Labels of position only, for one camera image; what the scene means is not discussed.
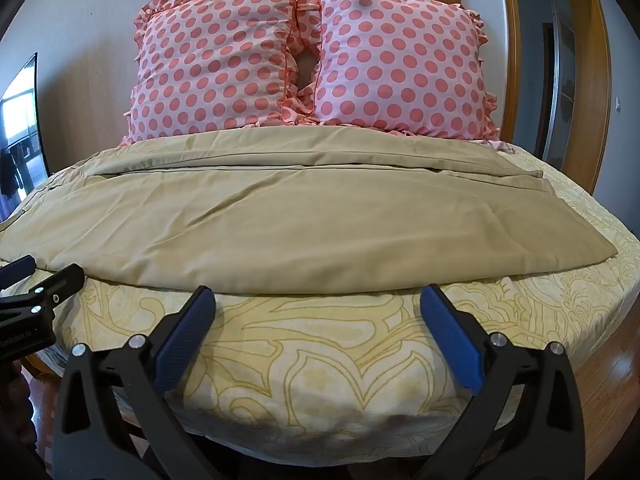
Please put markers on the tan blanket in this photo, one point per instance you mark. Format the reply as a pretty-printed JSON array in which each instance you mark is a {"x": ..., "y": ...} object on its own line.
[{"x": 300, "y": 220}]

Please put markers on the wooden door frame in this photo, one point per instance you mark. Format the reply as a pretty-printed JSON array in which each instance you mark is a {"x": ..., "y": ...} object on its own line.
[{"x": 597, "y": 85}]

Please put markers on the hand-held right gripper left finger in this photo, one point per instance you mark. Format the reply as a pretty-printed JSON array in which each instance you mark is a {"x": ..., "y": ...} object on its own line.
[{"x": 184, "y": 341}]

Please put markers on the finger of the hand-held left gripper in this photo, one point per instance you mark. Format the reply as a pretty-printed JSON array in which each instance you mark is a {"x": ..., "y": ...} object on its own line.
[
  {"x": 15, "y": 269},
  {"x": 55, "y": 287}
]

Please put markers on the black framed mirror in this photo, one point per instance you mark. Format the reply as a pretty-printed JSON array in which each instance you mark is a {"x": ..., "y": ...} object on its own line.
[{"x": 22, "y": 130}]

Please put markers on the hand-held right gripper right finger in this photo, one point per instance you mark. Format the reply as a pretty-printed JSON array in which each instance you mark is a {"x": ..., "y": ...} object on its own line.
[{"x": 452, "y": 336}]

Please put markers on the bed with yellow patterned bedspread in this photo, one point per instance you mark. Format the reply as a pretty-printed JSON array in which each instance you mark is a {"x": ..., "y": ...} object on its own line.
[{"x": 325, "y": 360}]

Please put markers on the pink polka dot pillow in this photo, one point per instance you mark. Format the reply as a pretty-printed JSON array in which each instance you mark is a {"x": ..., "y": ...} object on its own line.
[
  {"x": 210, "y": 60},
  {"x": 400, "y": 60}
]

